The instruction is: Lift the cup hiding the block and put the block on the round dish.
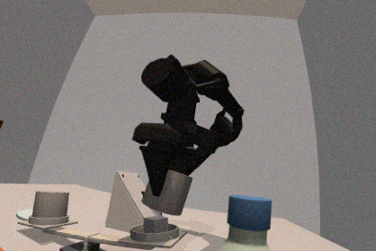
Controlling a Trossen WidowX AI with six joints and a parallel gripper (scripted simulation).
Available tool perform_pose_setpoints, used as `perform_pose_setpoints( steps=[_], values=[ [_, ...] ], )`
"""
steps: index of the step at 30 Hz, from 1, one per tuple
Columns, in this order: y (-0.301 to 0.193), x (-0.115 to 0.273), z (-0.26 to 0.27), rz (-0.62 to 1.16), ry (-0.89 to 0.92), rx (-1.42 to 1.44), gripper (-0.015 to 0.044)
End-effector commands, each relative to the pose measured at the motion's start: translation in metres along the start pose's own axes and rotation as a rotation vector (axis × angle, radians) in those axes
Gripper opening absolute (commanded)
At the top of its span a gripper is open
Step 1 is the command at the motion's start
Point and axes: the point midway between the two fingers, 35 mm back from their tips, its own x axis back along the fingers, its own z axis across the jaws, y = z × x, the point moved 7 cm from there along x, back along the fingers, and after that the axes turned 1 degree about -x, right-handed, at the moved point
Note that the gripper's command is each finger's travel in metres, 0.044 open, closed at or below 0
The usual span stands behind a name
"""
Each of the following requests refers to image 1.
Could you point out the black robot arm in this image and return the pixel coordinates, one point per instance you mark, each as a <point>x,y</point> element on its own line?
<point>178,86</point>

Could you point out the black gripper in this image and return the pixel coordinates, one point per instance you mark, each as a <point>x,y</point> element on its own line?
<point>165,151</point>

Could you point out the white round dish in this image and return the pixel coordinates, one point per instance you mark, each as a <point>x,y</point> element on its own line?
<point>24,214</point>

